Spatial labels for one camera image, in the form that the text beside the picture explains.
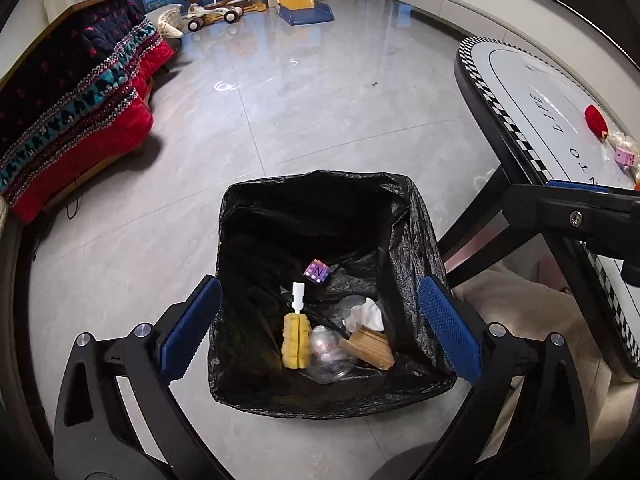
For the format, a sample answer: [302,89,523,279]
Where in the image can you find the white tissue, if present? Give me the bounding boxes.
[342,297,386,333]

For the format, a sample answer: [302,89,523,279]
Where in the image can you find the white rattan chair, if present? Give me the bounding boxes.
[157,4,185,38]

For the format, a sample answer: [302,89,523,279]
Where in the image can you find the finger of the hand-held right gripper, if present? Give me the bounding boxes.
[501,179,640,259]

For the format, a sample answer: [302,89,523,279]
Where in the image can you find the trash bin with black bag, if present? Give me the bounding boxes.
[207,170,458,418]

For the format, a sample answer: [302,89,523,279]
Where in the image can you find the white ride-on toy car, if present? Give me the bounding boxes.
[181,0,245,33]

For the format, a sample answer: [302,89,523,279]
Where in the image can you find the red fabric pouch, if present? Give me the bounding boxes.
[584,105,608,138]

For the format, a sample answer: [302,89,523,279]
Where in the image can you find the person's beige trouser leg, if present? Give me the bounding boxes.
[450,260,626,480]

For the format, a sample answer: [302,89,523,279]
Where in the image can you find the round white table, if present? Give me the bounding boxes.
[437,36,640,381]

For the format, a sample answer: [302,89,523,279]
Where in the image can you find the clear plastic wrap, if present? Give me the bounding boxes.
[602,130,640,153]

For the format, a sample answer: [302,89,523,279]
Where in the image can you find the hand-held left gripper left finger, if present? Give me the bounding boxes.
[52,275,231,480]

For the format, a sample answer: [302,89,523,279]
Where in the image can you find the sofa with patterned red blanket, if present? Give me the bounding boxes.
[0,0,176,223]

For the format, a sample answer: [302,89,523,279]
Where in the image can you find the yellow sponge brush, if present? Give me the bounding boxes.
[281,282,313,371]

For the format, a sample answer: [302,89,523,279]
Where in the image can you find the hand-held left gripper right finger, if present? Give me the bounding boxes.
[415,275,591,480]

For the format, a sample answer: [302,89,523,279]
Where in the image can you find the long white low cabinet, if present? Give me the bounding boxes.
[392,0,616,68]

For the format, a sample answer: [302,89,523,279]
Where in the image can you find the brown cardboard piece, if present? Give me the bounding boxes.
[339,326,396,372]

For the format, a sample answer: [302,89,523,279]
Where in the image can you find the clear bag with pink contents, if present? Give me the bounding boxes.
[307,325,356,385]

